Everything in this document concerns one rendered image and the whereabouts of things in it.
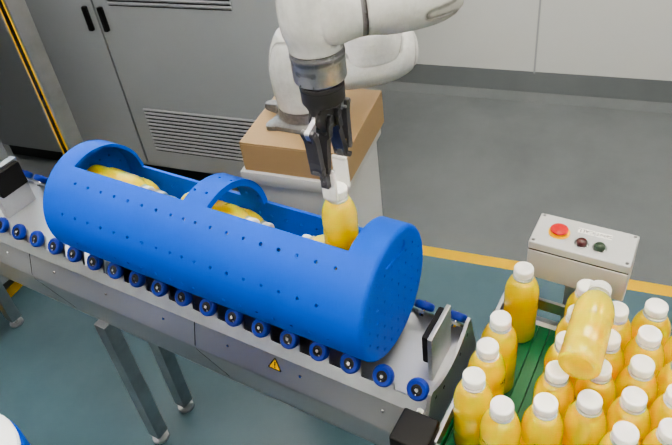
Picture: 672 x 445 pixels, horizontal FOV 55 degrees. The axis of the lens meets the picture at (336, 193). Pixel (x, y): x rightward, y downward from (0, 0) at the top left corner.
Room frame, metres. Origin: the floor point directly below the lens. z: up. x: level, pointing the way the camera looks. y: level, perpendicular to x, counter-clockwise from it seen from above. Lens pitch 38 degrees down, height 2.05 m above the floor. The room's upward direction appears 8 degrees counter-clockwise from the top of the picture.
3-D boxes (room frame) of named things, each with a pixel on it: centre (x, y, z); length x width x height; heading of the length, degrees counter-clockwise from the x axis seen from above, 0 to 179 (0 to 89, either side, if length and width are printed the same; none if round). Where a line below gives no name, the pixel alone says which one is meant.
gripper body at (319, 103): (0.97, 0.00, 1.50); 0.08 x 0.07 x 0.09; 145
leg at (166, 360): (1.50, 0.66, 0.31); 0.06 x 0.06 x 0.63; 55
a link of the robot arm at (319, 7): (0.97, -0.01, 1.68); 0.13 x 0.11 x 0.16; 93
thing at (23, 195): (1.60, 0.94, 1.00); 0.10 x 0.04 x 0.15; 145
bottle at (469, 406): (0.68, -0.19, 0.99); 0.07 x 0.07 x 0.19
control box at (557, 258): (0.97, -0.49, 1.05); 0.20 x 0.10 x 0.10; 55
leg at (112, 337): (1.38, 0.74, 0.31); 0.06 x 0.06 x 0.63; 55
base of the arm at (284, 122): (1.61, 0.07, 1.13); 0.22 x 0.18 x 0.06; 60
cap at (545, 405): (0.61, -0.29, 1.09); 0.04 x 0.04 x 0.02
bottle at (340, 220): (0.97, 0.00, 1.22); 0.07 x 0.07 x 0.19
